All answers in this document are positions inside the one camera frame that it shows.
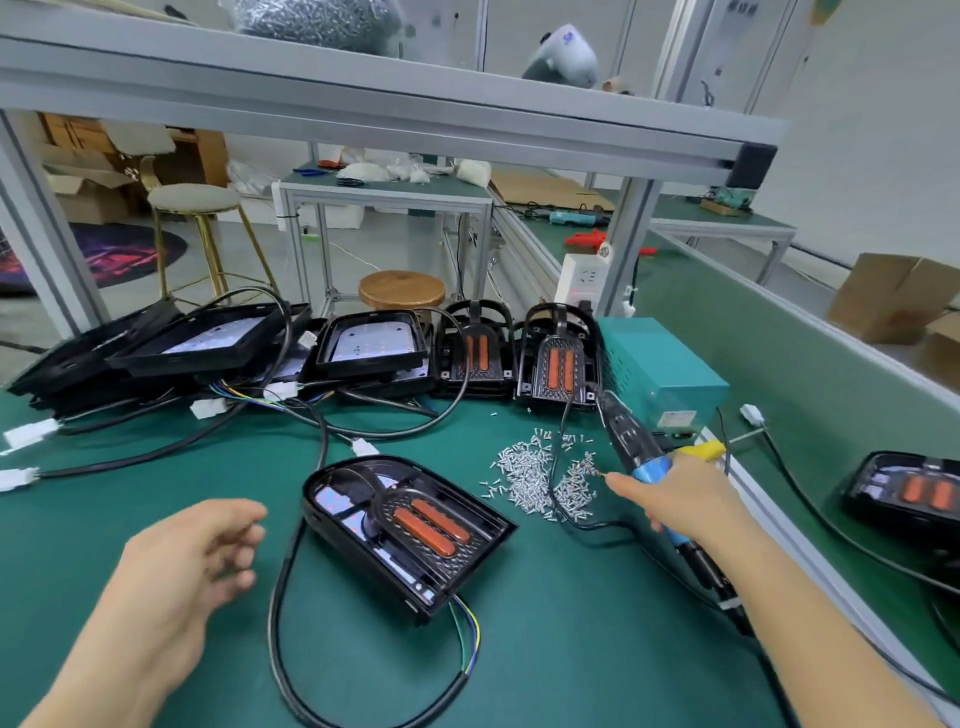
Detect heap of small silver screws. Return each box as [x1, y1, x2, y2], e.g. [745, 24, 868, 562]
[483, 427, 605, 524]

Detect colourful round rug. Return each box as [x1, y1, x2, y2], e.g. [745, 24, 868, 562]
[0, 222, 189, 297]

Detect round brown wooden stool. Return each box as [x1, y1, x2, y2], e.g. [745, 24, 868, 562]
[357, 270, 449, 312]

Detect white handheld device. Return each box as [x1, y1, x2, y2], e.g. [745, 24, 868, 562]
[522, 22, 602, 89]

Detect black cover orange strips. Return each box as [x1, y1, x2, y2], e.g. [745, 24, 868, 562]
[372, 487, 489, 569]
[514, 300, 605, 414]
[435, 297, 516, 399]

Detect blue black electric screwdriver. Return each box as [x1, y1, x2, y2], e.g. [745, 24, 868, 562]
[597, 390, 752, 617]

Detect person's left hand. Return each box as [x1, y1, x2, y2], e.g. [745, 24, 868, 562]
[90, 498, 269, 707]

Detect brown wooden cabinet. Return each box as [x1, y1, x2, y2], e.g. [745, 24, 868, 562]
[37, 112, 230, 189]

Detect stack of unassembled lamp housings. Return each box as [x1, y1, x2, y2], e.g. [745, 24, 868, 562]
[0, 297, 437, 494]

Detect white power strip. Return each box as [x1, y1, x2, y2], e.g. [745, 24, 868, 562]
[555, 252, 612, 309]

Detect red tool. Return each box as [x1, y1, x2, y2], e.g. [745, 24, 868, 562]
[562, 229, 657, 257]

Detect brown cardboard box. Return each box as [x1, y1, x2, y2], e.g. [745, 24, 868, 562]
[828, 252, 960, 347]
[918, 312, 960, 395]

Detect person's right hand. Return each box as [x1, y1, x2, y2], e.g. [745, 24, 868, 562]
[604, 450, 759, 549]

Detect open brown cardboard carton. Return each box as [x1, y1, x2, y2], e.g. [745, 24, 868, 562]
[42, 142, 144, 227]

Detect clear bag of screws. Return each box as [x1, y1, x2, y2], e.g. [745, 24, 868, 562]
[225, 0, 404, 57]

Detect green workbench white legs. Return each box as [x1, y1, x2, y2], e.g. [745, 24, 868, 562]
[645, 195, 797, 284]

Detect teal power supply box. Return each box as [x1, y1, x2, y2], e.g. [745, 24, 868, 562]
[600, 315, 732, 437]

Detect aluminium shelf frame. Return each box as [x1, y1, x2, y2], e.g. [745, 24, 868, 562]
[0, 0, 782, 339]

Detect round beige stool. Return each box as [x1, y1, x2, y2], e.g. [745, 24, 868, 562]
[147, 183, 279, 297]

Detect teal hand tool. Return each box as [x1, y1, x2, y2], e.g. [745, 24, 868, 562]
[525, 207, 599, 227]

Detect small green workbench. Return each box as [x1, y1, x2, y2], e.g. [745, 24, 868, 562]
[270, 168, 494, 309]

